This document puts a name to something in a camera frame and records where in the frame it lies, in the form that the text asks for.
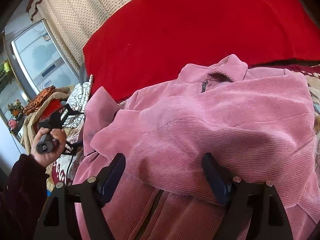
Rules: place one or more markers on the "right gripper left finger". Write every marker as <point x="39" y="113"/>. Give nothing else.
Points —
<point x="58" y="219"/>

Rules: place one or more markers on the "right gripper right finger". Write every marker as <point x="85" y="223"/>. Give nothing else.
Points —
<point x="268" y="218"/>

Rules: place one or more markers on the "pink corduroy jacket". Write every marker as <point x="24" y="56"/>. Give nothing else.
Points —
<point x="258" y="123"/>

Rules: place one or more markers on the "person's left hand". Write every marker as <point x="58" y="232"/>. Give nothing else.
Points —
<point x="48" y="145"/>

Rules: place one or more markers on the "beige blanket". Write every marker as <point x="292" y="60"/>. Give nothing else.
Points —
<point x="28" y="131"/>

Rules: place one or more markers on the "floral plush blanket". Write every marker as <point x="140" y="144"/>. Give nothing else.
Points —
<point x="65" y="167"/>

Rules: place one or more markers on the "dark maroon left sleeve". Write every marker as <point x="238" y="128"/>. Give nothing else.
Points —
<point x="23" y="199"/>

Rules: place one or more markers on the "red gift box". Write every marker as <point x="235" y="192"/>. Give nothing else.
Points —
<point x="53" y="106"/>

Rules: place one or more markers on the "flower bouquet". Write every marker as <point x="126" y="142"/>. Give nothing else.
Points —
<point x="16" y="109"/>

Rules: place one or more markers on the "orange black patterned cloth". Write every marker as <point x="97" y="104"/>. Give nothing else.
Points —
<point x="37" y="102"/>

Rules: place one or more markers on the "white crackle-pattern pillow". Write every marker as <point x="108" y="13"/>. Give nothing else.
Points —
<point x="77" y="100"/>

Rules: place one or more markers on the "silver floral refrigerator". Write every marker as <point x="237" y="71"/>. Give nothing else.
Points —
<point x="37" y="60"/>

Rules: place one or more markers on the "beige dotted curtain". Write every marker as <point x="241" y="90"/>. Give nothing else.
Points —
<point x="73" y="22"/>

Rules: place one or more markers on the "red quilt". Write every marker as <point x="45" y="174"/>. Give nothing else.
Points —
<point x="149" y="41"/>

